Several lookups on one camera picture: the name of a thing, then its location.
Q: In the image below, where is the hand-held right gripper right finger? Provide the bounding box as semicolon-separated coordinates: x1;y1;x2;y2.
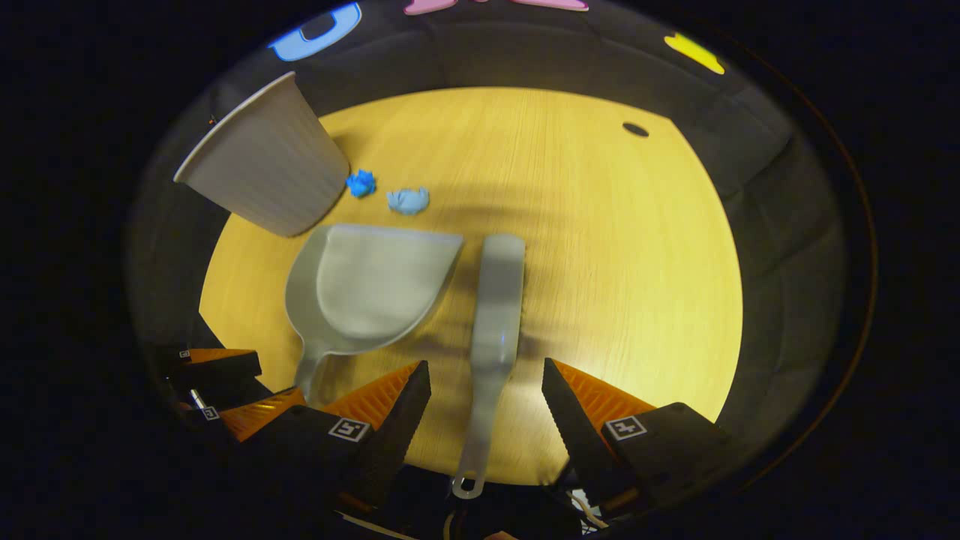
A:
541;357;732;509

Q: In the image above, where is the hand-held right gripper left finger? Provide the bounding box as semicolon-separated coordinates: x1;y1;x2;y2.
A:
246;360;433;508

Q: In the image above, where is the grey plastic dustpan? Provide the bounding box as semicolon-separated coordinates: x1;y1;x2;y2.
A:
284;223;465;410

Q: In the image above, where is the small grey broom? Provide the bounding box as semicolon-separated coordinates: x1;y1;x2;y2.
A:
451;233;527;500

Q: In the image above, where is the grey ribbed garbage bin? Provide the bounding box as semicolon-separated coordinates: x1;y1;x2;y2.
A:
174;71;352;239

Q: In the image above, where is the light blue paper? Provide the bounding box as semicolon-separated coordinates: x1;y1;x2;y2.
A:
385;186;431;217

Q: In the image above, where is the wooden desktop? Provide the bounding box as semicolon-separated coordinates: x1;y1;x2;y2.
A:
198;86;744;488

